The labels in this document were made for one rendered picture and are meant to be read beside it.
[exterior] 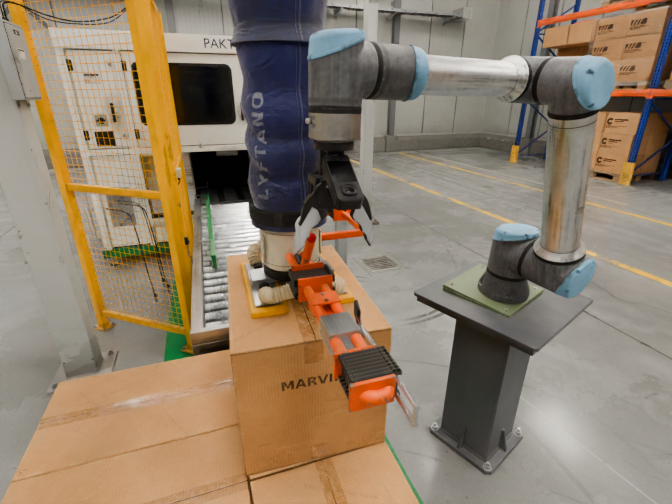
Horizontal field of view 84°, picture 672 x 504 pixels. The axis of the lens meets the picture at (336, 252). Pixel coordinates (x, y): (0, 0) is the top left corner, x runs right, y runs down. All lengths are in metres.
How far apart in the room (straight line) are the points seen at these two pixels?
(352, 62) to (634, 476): 2.02
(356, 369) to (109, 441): 0.96
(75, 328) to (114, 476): 1.33
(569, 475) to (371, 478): 1.13
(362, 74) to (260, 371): 0.68
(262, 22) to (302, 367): 0.79
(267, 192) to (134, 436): 0.84
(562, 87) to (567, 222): 0.39
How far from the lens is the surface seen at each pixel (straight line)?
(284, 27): 0.96
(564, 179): 1.23
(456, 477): 1.92
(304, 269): 0.93
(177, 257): 2.31
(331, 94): 0.64
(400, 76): 0.70
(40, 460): 1.46
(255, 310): 1.03
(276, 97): 0.96
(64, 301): 2.45
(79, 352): 2.60
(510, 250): 1.48
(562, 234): 1.33
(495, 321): 1.47
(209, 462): 1.25
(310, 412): 1.07
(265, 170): 0.99
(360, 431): 1.18
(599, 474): 2.17
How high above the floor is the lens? 1.49
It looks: 22 degrees down
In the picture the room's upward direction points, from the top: straight up
